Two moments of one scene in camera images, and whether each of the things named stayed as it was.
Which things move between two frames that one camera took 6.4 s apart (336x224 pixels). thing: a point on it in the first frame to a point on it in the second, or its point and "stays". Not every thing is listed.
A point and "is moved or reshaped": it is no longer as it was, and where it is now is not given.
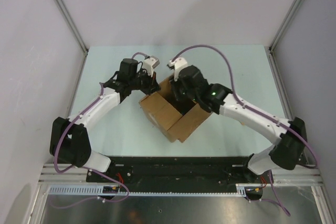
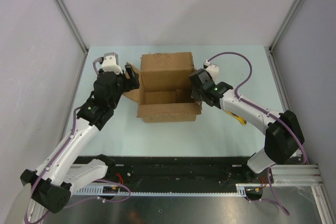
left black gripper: x=153 y=86 to x=132 y=83
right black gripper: x=175 y=85 to x=195 y=94
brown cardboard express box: x=172 y=119 is moved or reshaped
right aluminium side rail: x=280 y=84 stays
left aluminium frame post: x=61 y=4 stays
